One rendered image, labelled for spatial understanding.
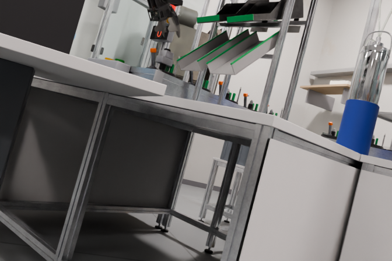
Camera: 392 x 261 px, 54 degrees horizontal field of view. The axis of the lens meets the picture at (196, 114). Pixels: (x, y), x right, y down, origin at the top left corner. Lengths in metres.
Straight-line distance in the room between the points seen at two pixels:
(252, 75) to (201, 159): 1.65
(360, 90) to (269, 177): 1.06
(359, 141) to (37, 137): 1.66
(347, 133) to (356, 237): 0.53
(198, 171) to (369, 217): 4.75
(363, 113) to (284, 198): 0.93
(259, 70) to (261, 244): 5.63
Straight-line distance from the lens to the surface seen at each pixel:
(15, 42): 0.94
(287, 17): 1.45
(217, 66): 1.42
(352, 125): 1.98
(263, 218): 1.09
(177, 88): 1.55
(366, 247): 1.67
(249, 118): 1.05
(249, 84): 6.52
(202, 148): 6.18
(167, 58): 1.69
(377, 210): 1.65
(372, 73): 2.04
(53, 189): 2.40
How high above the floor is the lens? 0.75
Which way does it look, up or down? 3 degrees up
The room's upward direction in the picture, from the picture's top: 15 degrees clockwise
